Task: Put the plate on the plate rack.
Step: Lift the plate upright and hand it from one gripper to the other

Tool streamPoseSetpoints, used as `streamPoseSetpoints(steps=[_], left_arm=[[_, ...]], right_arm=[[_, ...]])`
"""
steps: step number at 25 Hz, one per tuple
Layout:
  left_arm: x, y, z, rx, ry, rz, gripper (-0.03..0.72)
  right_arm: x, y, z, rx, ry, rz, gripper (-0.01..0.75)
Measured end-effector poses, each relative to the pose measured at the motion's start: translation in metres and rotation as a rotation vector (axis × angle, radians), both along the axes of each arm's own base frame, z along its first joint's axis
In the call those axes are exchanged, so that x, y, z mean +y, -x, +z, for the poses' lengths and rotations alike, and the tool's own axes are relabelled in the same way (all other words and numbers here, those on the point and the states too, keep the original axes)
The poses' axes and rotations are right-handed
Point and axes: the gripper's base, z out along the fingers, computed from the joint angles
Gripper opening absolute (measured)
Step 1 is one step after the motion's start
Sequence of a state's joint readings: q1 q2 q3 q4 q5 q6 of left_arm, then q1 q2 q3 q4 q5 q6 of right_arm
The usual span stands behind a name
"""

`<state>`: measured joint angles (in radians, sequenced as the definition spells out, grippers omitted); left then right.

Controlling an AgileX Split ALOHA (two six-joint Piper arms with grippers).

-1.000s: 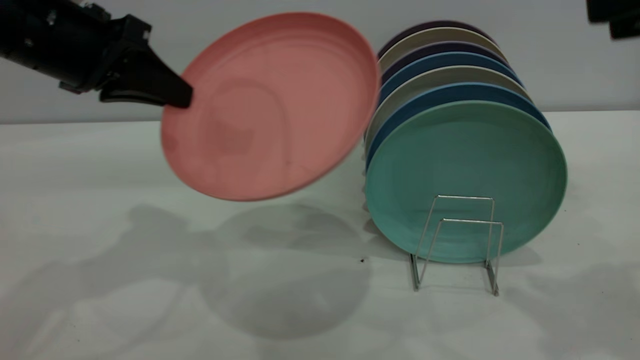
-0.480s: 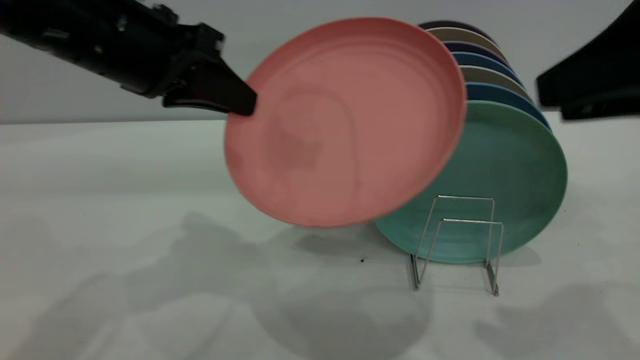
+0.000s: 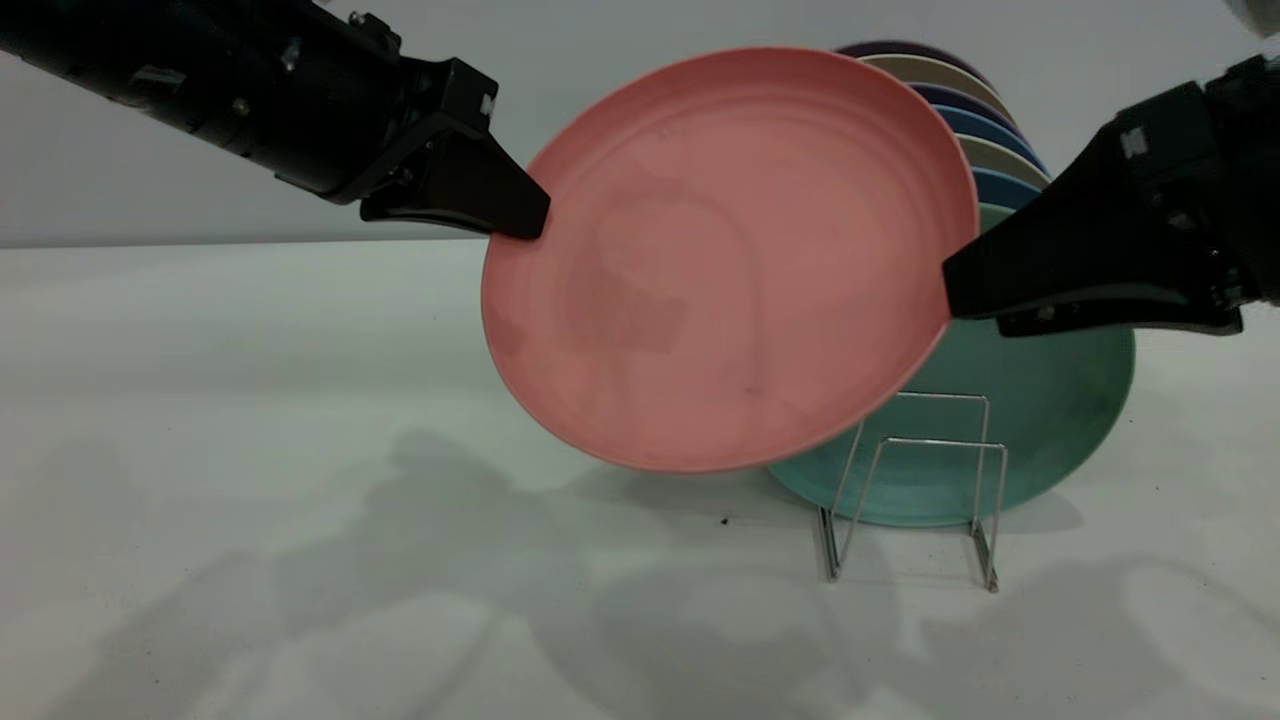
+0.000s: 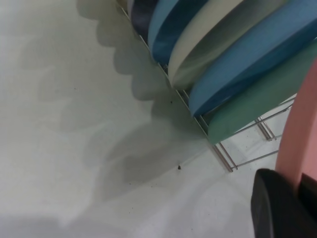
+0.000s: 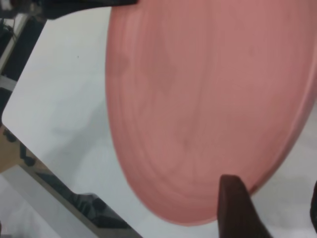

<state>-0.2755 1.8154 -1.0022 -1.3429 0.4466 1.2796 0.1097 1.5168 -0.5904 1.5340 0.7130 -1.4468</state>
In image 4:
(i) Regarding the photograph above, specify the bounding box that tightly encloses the metal wire plate rack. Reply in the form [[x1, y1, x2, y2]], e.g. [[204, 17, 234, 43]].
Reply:
[[116, 0, 298, 174]]

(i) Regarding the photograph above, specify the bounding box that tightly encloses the green plate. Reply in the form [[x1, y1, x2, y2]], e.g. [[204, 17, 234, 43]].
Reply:
[[207, 44, 317, 144]]

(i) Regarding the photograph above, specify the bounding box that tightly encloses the navy plate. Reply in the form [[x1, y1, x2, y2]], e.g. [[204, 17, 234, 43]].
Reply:
[[130, 0, 159, 43]]

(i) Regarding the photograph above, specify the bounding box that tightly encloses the pink plate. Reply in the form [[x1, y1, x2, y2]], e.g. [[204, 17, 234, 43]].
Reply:
[[274, 56, 317, 193]]

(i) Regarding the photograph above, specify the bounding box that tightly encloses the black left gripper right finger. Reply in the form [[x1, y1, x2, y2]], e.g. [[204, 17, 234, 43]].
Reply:
[[299, 173, 317, 238]]

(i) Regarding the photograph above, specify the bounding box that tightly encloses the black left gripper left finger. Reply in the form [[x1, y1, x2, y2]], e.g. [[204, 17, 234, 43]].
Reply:
[[250, 168, 301, 238]]

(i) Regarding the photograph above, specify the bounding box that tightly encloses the blue plate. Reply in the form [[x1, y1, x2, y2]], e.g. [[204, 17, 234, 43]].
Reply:
[[148, 0, 208, 64], [189, 0, 317, 117]]

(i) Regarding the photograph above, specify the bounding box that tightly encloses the grey-green plate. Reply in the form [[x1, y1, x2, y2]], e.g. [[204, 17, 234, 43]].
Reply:
[[167, 0, 290, 87]]

